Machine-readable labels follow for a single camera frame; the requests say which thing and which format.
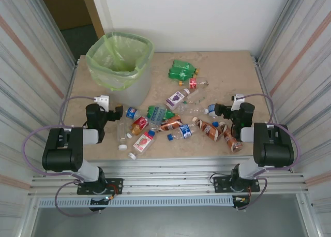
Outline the blue cola label bottle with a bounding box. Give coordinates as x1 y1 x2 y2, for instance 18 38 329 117
125 106 142 121

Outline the brown coffee drink bottle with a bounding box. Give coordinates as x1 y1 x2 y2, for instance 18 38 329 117
219 120 244 154
192 116 223 142
158 114 184 133

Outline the left base power lead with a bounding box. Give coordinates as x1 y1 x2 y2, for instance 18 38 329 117
90 184 122 205

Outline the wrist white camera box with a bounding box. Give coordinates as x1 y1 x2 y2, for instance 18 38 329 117
93 95 110 111
231 94 245 111

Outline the right base power lead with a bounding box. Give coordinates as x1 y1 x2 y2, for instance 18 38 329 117
232 186 255 205

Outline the translucent plastic waste bin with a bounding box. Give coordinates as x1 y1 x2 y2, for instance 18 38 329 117
86 31 155 106

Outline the base power lead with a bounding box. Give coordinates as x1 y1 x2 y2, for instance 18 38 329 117
90 184 122 205
232 186 255 205

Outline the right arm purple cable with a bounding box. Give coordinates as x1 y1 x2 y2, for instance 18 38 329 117
236 93 302 211

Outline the grape label juice bottle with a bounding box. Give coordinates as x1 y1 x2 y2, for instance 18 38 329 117
165 88 191 111

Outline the aluminium rail frame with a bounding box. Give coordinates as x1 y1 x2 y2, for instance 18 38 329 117
27 155 310 198

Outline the clear bottle blue label cap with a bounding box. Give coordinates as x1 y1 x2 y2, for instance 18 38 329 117
167 123 200 142
147 106 167 136

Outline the brown wooden door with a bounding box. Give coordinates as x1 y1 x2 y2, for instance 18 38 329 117
37 0 93 31

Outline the green bottle white label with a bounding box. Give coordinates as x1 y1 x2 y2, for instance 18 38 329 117
146 104 177 122

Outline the light wooden door frame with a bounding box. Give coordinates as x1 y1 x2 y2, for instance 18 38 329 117
79 0 106 39

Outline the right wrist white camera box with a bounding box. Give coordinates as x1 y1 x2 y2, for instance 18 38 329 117
231 94 245 111

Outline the red gold label bottle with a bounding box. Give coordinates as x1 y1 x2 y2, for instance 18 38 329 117
126 115 150 139

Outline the green plastic bin liner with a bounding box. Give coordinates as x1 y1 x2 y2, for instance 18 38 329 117
86 31 155 92

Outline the clear bottle blue white label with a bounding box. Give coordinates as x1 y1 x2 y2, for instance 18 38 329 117
207 103 219 118

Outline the white slotted cable duct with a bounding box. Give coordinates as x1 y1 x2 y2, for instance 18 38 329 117
38 197 235 208

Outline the clear bottle red label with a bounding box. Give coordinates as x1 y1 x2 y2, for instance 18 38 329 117
177 76 209 91

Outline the watermelon label juice bottle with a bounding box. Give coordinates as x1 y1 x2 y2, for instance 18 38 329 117
128 131 156 160

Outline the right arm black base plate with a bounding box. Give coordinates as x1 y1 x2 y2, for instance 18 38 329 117
213 175 261 194

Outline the clear bottle white cap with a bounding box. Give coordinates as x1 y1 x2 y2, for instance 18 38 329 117
116 119 129 152
177 102 209 116

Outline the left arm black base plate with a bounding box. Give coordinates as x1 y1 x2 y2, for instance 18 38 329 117
77 177 124 196

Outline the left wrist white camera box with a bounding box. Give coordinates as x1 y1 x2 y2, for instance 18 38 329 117
93 95 110 111

